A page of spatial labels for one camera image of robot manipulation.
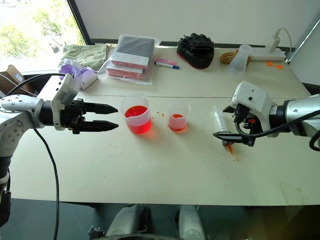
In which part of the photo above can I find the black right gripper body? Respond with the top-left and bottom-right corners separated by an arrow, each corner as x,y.
233,104 -> 259,148

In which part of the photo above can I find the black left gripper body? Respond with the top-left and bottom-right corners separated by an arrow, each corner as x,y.
60,98 -> 87,135

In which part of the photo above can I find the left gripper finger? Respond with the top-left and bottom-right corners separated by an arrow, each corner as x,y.
72,120 -> 120,135
83,102 -> 119,116

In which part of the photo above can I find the clear syringe with orange tip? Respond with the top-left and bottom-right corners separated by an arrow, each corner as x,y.
210,105 -> 237,155

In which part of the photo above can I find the large beaker red liquid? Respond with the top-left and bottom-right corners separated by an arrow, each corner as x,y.
119,93 -> 154,135

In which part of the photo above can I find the translucent empty plastic cup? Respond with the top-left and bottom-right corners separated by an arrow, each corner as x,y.
226,44 -> 253,81

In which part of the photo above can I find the small beaker red liquid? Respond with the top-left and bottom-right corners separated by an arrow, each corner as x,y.
167,100 -> 192,132

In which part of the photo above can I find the purple tissue pack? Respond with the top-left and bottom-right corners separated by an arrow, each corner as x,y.
58,58 -> 99,91

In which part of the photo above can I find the green towel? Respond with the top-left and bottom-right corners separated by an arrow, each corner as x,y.
62,43 -> 109,71

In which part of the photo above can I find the clear bag with books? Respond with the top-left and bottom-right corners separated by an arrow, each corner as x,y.
96,33 -> 161,86

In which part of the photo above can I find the white power strip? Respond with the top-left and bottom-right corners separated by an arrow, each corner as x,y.
250,47 -> 287,62

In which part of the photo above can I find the black gloves bundle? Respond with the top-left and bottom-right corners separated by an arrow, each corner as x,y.
176,32 -> 216,70

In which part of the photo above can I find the brown cardboard box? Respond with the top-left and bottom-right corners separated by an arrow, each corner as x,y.
0,64 -> 39,98

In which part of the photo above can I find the blue capped marker pen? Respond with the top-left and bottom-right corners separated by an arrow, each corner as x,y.
154,61 -> 181,71

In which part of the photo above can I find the pink marker pen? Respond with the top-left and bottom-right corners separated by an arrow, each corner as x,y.
155,57 -> 177,65

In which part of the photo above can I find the grey rounded robot leg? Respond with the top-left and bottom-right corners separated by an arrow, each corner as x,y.
177,204 -> 209,240
104,204 -> 151,239

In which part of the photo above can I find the grey metal pole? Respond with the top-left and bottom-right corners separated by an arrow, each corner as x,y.
285,17 -> 320,65

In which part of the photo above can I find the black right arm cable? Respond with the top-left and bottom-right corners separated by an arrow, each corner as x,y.
234,104 -> 320,152

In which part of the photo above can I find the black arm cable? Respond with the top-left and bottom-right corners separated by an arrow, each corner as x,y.
6,73 -> 66,240
234,104 -> 320,152

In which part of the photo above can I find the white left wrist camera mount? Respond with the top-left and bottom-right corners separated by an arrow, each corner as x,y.
50,73 -> 81,131

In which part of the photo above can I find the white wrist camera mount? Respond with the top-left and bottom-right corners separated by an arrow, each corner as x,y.
50,73 -> 81,131
230,80 -> 278,139

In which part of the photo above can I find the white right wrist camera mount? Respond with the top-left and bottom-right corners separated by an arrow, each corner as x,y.
230,80 -> 278,139

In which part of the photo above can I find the brown rope coil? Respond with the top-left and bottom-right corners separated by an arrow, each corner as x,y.
219,49 -> 254,66

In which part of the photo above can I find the white plug adapter with cable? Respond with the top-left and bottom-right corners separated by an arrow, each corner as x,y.
265,27 -> 294,60

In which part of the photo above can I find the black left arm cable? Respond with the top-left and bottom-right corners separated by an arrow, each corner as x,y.
6,73 -> 66,240

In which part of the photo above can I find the dark window frame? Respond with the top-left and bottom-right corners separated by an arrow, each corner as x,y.
66,0 -> 92,46

